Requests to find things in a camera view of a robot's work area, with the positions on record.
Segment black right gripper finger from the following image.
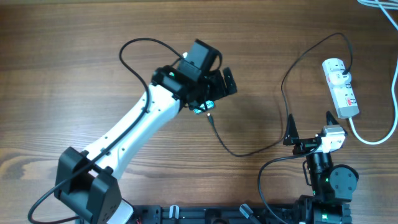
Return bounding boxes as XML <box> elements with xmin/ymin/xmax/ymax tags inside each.
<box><xmin>283</xmin><ymin>114</ymin><xmax>299</xmax><ymax>144</ymax></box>
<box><xmin>326</xmin><ymin>111</ymin><xmax>339</xmax><ymax>126</ymax></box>

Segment blue Galaxy smartphone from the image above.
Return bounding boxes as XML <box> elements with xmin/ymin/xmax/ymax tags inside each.
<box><xmin>193</xmin><ymin>100</ymin><xmax>215</xmax><ymax>114</ymax></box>

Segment black USB charging cable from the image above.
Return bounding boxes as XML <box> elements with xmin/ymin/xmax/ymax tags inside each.
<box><xmin>206</xmin><ymin>32</ymin><xmax>354</xmax><ymax>157</ymax></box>

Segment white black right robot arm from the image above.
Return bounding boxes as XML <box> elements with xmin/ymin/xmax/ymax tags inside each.
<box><xmin>283</xmin><ymin>111</ymin><xmax>359</xmax><ymax>223</ymax></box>

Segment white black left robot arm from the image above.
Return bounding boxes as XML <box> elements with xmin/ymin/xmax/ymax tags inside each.
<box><xmin>53</xmin><ymin>40</ymin><xmax>237</xmax><ymax>223</ymax></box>

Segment white USB charger adapter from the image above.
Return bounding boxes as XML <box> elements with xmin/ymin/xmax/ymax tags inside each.
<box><xmin>326</xmin><ymin>71</ymin><xmax>351</xmax><ymax>87</ymax></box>

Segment white power strip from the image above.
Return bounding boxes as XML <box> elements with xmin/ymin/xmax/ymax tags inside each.
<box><xmin>322</xmin><ymin>58</ymin><xmax>359</xmax><ymax>119</ymax></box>

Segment white power strip cord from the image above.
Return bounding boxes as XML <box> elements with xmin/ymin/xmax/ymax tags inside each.
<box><xmin>348</xmin><ymin>0</ymin><xmax>398</xmax><ymax>146</ymax></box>

